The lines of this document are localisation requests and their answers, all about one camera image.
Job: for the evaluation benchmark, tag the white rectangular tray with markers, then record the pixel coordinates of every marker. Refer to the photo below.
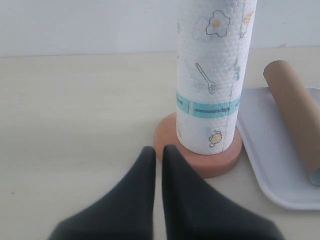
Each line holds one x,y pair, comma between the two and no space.
275,162

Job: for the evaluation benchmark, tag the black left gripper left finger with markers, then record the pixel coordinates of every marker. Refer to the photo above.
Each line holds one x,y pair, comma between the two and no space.
125,213

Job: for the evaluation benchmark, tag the wooden paper towel holder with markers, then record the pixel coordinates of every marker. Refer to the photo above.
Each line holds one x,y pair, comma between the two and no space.
207,166

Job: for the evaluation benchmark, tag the printed paper towel roll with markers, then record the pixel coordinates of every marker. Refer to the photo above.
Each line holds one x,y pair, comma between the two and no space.
213,43

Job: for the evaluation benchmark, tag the brown cardboard tube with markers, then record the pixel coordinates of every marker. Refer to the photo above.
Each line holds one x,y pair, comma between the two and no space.
300,113

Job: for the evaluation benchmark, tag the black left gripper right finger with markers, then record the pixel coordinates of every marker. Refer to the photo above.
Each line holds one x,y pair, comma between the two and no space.
194,210

